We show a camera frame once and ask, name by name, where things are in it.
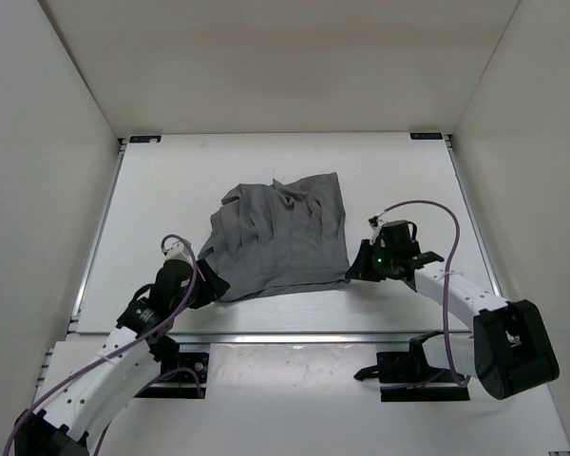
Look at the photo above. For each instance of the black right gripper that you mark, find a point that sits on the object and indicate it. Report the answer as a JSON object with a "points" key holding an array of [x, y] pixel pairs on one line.
{"points": [[360, 270]]}

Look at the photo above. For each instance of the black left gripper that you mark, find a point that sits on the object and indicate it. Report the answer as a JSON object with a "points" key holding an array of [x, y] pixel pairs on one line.
{"points": [[214, 285]]}

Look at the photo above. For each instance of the grey pleated skirt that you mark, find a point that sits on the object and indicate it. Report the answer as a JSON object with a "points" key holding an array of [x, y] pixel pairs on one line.
{"points": [[279, 238]]}

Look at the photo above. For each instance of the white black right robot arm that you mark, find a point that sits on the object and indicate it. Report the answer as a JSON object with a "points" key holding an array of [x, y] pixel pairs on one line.
{"points": [[502, 343]]}

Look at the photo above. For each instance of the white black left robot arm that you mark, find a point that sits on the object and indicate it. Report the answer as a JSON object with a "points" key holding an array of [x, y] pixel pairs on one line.
{"points": [[137, 354]]}

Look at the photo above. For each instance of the blue label sticker right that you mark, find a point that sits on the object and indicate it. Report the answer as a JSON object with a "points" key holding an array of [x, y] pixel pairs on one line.
{"points": [[426, 136]]}

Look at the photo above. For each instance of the blue label sticker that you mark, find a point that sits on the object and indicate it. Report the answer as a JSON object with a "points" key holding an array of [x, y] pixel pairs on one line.
{"points": [[426, 136], [145, 139]]}

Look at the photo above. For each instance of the blue label sticker left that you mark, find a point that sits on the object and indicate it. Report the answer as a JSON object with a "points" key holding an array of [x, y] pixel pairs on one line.
{"points": [[145, 139]]}

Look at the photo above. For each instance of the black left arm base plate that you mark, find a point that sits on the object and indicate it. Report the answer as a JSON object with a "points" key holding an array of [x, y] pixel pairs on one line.
{"points": [[183, 377]]}

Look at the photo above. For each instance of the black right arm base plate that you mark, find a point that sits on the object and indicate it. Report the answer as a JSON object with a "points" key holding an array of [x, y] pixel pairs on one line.
{"points": [[406, 376]]}

